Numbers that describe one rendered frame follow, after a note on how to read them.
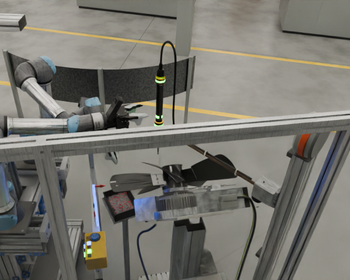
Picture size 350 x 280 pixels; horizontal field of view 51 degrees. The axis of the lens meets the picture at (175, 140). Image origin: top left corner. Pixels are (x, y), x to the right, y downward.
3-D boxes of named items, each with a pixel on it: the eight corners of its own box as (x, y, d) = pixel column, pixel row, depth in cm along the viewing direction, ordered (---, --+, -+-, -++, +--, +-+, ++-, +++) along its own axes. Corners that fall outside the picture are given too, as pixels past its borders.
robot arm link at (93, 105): (93, 99, 197) (100, 95, 191) (100, 118, 198) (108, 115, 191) (80, 102, 192) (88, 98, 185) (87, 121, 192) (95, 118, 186)
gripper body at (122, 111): (125, 120, 176) (101, 124, 172) (125, 105, 171) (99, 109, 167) (130, 129, 171) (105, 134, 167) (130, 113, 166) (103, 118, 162)
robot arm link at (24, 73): (4, 64, 192) (64, 125, 182) (22, 58, 199) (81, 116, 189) (4, 80, 200) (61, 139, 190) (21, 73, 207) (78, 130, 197)
